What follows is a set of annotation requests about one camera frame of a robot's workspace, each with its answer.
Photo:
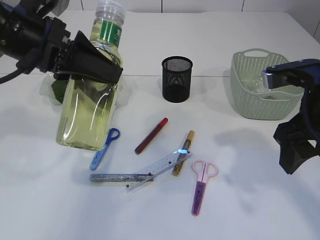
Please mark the yellow tea bottle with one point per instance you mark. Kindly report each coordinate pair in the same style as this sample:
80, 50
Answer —
88, 105

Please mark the clear plastic ruler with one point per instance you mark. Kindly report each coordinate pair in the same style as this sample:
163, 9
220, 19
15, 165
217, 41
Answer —
157, 168

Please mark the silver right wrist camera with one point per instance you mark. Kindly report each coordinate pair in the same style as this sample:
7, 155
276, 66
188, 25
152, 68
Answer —
285, 75

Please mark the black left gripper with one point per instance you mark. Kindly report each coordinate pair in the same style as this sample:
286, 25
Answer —
78, 57

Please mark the green woven plastic basket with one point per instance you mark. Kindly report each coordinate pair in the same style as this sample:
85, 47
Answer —
252, 98

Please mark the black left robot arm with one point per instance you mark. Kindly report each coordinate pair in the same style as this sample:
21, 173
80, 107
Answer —
32, 33

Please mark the gold glitter pen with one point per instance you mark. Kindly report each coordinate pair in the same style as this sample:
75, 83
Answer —
185, 148

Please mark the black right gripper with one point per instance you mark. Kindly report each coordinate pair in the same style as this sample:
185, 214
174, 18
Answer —
299, 138

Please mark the black mesh pen holder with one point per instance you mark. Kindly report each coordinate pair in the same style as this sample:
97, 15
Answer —
176, 78

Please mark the clear plastic sheet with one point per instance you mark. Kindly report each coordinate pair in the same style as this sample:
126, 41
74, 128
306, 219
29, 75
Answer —
254, 84

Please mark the red marker pen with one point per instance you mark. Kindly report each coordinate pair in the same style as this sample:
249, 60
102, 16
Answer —
146, 141

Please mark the green wavy plastic plate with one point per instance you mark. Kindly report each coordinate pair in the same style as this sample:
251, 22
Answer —
50, 92

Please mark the pink purple scissors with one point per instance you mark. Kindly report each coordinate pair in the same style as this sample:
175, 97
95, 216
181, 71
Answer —
204, 171

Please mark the blue scissors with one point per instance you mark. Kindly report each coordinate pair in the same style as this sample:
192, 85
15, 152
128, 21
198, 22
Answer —
113, 134

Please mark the purple grape bunch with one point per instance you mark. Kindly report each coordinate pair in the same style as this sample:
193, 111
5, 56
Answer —
59, 88

